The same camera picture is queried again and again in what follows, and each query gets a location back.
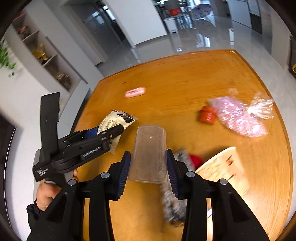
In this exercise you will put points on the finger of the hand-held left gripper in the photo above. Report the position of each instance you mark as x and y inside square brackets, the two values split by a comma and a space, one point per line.
[92, 132]
[113, 132]

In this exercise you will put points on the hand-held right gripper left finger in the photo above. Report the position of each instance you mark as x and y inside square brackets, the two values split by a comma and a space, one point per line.
[123, 176]

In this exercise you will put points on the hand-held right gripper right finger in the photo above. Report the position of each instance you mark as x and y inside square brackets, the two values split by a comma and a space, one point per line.
[172, 176]

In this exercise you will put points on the clear bun packet with barcode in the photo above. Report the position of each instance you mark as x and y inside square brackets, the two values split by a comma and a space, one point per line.
[111, 120]

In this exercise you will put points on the clear plastic cup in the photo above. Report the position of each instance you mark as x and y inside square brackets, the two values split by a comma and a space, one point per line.
[148, 153]

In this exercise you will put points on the person's left forearm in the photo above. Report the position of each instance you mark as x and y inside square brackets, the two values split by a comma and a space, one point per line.
[34, 215]

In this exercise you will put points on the person's left hand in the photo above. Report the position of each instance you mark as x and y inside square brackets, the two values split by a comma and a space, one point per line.
[46, 194]

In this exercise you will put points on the silver foil wrapper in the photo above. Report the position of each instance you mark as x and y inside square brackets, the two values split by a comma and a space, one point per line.
[172, 204]

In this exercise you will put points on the small red wrapper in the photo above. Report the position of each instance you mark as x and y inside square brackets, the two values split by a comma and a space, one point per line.
[196, 160]

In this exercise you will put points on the dried flowers in vase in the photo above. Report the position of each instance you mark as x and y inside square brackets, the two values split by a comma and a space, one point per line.
[63, 78]

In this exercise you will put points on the red crumpled wrapper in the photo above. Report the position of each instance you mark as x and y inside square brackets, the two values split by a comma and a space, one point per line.
[207, 115]

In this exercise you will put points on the white shelf cabinet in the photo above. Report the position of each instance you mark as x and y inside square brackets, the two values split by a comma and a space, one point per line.
[69, 58]

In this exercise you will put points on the pink patterned plastic bag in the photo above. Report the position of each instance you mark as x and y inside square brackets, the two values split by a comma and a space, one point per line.
[238, 118]

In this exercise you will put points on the gold trophy figure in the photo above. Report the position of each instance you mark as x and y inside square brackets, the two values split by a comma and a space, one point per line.
[40, 53]

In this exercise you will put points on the glass sliding door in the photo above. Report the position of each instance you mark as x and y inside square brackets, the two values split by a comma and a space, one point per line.
[101, 30]

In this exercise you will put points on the clear crinkled plastic bag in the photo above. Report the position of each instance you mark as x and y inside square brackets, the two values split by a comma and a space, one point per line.
[261, 106]

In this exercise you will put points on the green leafy plant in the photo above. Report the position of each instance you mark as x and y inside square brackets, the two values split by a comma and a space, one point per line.
[4, 56]

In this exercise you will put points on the white pedal bin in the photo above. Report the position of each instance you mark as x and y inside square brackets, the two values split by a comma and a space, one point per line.
[171, 25]

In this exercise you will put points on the dark shelf ornament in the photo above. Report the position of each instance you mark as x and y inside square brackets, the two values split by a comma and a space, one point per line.
[23, 31]

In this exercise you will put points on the grey dining chair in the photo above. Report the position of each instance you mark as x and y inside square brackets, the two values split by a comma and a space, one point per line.
[182, 20]

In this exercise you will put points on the red bag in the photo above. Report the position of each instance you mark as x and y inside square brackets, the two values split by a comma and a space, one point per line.
[175, 12]

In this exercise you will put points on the open patterned umbrella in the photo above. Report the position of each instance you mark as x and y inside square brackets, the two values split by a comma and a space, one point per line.
[201, 10]

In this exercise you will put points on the white kitchen cabinet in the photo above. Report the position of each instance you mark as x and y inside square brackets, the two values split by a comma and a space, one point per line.
[238, 11]

